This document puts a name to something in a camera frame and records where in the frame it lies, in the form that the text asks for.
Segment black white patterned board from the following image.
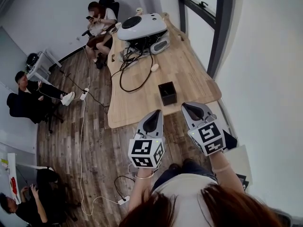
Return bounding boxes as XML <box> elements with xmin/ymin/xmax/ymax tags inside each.
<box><xmin>235</xmin><ymin>173</ymin><xmax>250</xmax><ymax>192</ymax></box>

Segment black power adapter cable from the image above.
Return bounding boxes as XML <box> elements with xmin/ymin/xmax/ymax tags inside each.
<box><xmin>59</xmin><ymin>70</ymin><xmax>111</xmax><ymax>108</ymax></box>

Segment thin metal bracelet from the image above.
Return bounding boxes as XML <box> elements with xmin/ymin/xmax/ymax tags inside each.
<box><xmin>134</xmin><ymin>173</ymin><xmax>154</xmax><ymax>180</ymax></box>

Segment small white side table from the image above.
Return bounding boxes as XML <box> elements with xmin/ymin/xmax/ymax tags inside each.
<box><xmin>25</xmin><ymin>48</ymin><xmax>62</xmax><ymax>82</ymax></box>

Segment black round bag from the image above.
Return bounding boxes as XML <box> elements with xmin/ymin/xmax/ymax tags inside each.
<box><xmin>25</xmin><ymin>52</ymin><xmax>38</xmax><ymax>67</ymax></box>

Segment person's left forearm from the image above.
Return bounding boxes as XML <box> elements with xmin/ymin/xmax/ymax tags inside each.
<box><xmin>127</xmin><ymin>171</ymin><xmax>154</xmax><ymax>212</ymax></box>

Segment person's right forearm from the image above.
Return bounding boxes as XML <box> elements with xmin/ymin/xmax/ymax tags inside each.
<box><xmin>209</xmin><ymin>151</ymin><xmax>246</xmax><ymax>193</ymax></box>

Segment person's blue jeans legs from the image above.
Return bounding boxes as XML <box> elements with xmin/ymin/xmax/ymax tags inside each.
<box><xmin>152</xmin><ymin>158</ymin><xmax>217</xmax><ymax>189</ymax></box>

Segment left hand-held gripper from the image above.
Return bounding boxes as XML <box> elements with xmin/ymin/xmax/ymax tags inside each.
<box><xmin>127</xmin><ymin>110</ymin><xmax>166</xmax><ymax>169</ymax></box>

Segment white power strip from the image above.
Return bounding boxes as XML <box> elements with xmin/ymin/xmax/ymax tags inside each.
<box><xmin>117</xmin><ymin>196</ymin><xmax>131</xmax><ymax>206</ymax></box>
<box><xmin>80</xmin><ymin>87</ymin><xmax>90</xmax><ymax>101</ymax></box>

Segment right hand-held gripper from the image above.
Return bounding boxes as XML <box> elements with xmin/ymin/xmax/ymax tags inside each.
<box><xmin>181</xmin><ymin>102</ymin><xmax>225</xmax><ymax>156</ymax></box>

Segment white domed device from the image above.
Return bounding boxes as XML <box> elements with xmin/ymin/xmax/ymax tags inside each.
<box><xmin>117</xmin><ymin>12</ymin><xmax>168</xmax><ymax>41</ymax></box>

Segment black cable bundle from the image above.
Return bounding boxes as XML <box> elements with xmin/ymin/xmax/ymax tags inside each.
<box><xmin>111</xmin><ymin>35</ymin><xmax>154</xmax><ymax>92</ymax></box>

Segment long white floor cable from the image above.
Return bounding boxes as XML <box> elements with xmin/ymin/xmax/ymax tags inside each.
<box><xmin>79</xmin><ymin>45</ymin><xmax>119</xmax><ymax>216</ymax></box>

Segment black flat object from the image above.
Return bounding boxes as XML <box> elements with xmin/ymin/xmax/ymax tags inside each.
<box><xmin>222</xmin><ymin>130</ymin><xmax>238</xmax><ymax>151</ymax></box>

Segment dark window frame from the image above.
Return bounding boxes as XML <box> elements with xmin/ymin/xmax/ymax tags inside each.
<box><xmin>177</xmin><ymin>0</ymin><xmax>234</xmax><ymax>80</ymax></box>

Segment pale bangle bracelet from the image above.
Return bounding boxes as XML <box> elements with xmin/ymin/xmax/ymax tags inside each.
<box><xmin>211</xmin><ymin>163</ymin><xmax>232</xmax><ymax>174</ymax></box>

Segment black square box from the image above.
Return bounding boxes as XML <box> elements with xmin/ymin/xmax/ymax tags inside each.
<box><xmin>158</xmin><ymin>81</ymin><xmax>178</xmax><ymax>107</ymax></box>

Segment person's white shirt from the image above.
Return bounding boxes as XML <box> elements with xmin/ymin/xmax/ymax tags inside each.
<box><xmin>151</xmin><ymin>173</ymin><xmax>237</xmax><ymax>227</ymax></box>

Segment black looped floor cable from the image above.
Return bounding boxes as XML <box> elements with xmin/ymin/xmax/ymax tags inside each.
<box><xmin>114</xmin><ymin>175</ymin><xmax>135</xmax><ymax>200</ymax></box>

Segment white red printed sheet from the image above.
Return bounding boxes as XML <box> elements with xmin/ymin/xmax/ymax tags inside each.
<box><xmin>7</xmin><ymin>153</ymin><xmax>21</xmax><ymax>204</ymax></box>

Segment white grey oval device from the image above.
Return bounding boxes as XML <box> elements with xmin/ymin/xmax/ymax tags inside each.
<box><xmin>151</xmin><ymin>35</ymin><xmax>170</xmax><ymax>55</ymax></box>

